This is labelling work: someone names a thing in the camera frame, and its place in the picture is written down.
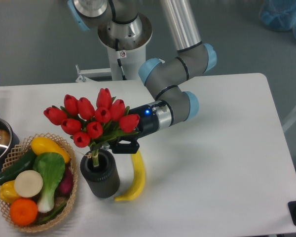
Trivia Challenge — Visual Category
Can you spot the blue plastic bag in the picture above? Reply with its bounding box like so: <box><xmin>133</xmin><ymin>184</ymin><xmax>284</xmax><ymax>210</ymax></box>
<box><xmin>259</xmin><ymin>0</ymin><xmax>296</xmax><ymax>40</ymax></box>

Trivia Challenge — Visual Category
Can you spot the green toy bean pod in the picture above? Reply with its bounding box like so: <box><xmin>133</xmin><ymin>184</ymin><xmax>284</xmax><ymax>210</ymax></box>
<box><xmin>36</xmin><ymin>202</ymin><xmax>67</xmax><ymax>225</ymax></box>

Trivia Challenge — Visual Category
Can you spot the yellow toy squash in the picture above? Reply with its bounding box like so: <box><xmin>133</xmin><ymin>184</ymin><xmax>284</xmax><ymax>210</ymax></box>
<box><xmin>31</xmin><ymin>137</ymin><xmax>71</xmax><ymax>164</ymax></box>

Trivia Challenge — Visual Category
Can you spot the purple toy sweet potato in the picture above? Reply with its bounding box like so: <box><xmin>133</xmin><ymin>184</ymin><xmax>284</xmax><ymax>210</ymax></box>
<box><xmin>58</xmin><ymin>166</ymin><xmax>74</xmax><ymax>195</ymax></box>

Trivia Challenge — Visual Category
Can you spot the green toy cucumber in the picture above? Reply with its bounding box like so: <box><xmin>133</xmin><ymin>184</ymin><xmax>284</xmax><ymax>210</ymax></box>
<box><xmin>0</xmin><ymin>149</ymin><xmax>37</xmax><ymax>186</ymax></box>

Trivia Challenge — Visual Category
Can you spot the white round toy slice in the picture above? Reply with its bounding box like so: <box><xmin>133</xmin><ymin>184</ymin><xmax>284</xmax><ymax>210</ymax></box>
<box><xmin>14</xmin><ymin>170</ymin><xmax>43</xmax><ymax>198</ymax></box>

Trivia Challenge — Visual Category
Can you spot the dark grey ribbed vase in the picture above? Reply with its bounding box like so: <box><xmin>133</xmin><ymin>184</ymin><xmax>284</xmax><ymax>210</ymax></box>
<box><xmin>80</xmin><ymin>150</ymin><xmax>120</xmax><ymax>198</ymax></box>

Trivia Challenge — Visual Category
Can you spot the green toy bok choy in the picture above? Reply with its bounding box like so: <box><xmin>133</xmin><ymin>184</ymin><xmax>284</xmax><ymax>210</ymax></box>
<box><xmin>33</xmin><ymin>152</ymin><xmax>65</xmax><ymax>213</ymax></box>

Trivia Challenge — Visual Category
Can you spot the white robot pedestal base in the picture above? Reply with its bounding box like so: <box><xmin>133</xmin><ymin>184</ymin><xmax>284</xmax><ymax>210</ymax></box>
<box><xmin>75</xmin><ymin>13</ymin><xmax>163</xmax><ymax>83</ymax></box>

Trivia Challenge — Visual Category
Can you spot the red tulip bouquet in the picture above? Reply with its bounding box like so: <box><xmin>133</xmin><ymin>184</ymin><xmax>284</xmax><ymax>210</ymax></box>
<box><xmin>43</xmin><ymin>88</ymin><xmax>140</xmax><ymax>167</ymax></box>

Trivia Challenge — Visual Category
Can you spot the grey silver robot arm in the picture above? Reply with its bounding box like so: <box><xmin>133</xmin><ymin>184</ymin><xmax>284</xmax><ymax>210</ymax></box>
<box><xmin>68</xmin><ymin>0</ymin><xmax>217</xmax><ymax>154</ymax></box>

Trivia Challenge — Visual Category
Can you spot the yellow toy banana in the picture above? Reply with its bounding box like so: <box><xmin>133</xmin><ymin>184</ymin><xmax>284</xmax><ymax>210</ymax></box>
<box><xmin>113</xmin><ymin>150</ymin><xmax>146</xmax><ymax>202</ymax></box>

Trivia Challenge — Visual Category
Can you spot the yellow toy bell pepper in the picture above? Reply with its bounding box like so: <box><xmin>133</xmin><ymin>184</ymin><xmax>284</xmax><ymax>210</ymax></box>
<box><xmin>0</xmin><ymin>180</ymin><xmax>21</xmax><ymax>204</ymax></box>

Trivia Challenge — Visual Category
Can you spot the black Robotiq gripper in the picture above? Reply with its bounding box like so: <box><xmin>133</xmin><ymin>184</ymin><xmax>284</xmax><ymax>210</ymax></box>
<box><xmin>102</xmin><ymin>104</ymin><xmax>159</xmax><ymax>154</ymax></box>

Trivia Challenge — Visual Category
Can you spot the woven wicker basket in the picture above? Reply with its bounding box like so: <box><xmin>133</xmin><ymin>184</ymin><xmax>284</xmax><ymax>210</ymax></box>
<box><xmin>0</xmin><ymin>133</ymin><xmax>78</xmax><ymax>233</ymax></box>

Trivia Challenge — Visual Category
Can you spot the orange toy tangerine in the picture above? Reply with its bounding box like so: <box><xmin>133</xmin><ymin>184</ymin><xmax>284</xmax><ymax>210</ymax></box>
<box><xmin>9</xmin><ymin>198</ymin><xmax>38</xmax><ymax>226</ymax></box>

